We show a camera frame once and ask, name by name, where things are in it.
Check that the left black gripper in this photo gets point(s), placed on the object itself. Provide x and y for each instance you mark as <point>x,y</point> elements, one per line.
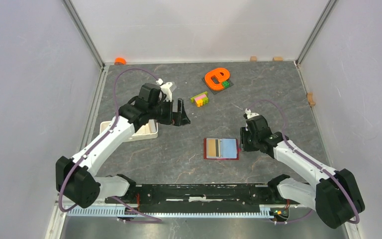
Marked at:
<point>175,118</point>

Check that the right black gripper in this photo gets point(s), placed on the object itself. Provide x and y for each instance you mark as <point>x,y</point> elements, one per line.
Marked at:
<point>243,134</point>

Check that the red card holder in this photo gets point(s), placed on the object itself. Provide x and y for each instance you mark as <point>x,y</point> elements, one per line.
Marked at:
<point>229,149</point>

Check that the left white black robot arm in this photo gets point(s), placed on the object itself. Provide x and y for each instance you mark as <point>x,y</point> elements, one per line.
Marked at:
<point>76,176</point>

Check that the colourful toy brick stack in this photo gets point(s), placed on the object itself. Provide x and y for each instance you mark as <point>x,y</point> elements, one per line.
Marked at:
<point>200,99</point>

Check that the white plastic tray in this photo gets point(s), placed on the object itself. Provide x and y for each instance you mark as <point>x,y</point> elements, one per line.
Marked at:
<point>148,131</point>

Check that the orange e-shaped block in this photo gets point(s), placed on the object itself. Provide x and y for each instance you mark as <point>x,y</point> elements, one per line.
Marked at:
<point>215,77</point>

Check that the green toy brick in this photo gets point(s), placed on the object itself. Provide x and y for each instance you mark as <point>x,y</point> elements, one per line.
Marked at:
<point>225,84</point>

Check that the curved wooden piece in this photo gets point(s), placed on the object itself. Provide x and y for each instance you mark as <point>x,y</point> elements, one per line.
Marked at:
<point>310,99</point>

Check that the orange round cap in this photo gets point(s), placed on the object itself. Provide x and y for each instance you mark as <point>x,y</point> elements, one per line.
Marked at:
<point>119,61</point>

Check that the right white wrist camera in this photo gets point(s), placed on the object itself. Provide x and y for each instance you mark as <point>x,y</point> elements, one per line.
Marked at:
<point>248,114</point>

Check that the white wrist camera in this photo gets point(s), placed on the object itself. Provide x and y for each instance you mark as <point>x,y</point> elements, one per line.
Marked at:
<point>248,114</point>
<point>167,88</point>

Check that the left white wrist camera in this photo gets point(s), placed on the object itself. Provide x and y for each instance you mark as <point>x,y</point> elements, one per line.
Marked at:
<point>167,88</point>

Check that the dark square base plate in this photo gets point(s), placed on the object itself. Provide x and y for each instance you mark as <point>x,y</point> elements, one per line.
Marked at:
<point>217,91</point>

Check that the grey cable duct comb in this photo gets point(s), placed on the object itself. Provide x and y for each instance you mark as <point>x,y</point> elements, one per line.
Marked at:
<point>121,211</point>

